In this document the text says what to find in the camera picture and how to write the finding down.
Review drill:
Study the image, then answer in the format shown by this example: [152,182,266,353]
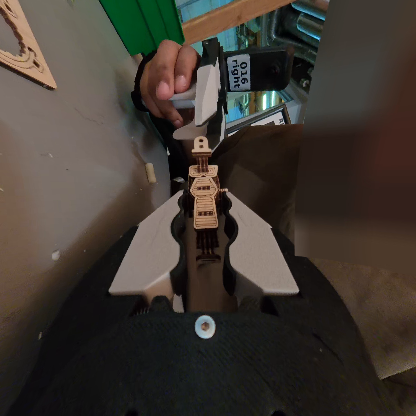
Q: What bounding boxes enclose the wooden puzzle sheet round holes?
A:
[0,0,58,91]

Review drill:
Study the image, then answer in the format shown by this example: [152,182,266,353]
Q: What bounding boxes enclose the person's right hand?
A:
[140,39,202,128]

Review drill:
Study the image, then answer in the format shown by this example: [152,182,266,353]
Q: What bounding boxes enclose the black framed white sign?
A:
[226,104,294,137]

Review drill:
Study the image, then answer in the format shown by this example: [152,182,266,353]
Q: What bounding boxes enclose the person's olive clothing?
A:
[167,123,416,390]

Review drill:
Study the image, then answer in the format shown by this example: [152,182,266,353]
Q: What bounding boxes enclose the wooden model motorcycle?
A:
[188,136,229,262]

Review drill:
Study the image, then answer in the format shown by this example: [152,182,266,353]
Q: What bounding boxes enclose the metal duct pipes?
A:
[260,5,326,65]

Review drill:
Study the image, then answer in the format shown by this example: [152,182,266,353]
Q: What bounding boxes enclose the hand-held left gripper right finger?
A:
[222,191,300,298]

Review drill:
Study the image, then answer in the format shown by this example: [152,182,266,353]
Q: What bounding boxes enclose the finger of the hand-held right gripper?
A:
[207,96,227,154]
[194,63,222,128]

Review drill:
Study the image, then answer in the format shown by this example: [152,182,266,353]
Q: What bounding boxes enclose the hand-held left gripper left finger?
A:
[109,189,189,313]

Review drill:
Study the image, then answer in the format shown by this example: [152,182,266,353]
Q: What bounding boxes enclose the green board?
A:
[98,0,186,57]

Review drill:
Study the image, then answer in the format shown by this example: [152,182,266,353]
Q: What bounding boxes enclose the wooden beam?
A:
[181,0,297,45]

